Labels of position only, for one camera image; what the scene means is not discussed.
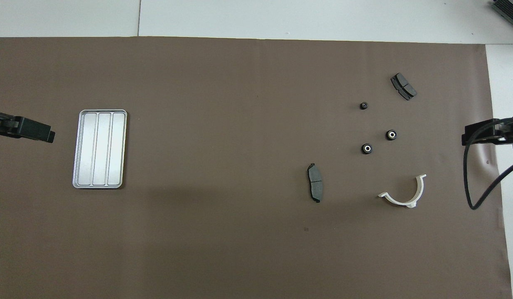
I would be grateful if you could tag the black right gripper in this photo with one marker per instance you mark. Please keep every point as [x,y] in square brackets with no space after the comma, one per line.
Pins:
[509,128]

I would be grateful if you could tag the long dark grey brake pad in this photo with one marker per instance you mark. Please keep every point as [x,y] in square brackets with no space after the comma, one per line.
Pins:
[315,185]

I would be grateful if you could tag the small black bearing gear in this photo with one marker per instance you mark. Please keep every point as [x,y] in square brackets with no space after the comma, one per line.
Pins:
[364,105]

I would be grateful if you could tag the short dark grey brake pad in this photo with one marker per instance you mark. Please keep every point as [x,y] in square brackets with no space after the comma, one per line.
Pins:
[404,87]

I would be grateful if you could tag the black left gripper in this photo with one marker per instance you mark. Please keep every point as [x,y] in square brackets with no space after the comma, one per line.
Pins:
[5,124]

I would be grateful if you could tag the grey ribbed metal device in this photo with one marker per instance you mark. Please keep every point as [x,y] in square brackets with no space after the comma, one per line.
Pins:
[511,10]

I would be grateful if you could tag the brown paper table mat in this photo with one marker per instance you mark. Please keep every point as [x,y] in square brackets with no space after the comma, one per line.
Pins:
[239,124]

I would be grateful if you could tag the silver ribbed metal tray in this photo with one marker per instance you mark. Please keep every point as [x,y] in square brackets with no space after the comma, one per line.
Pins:
[100,149]

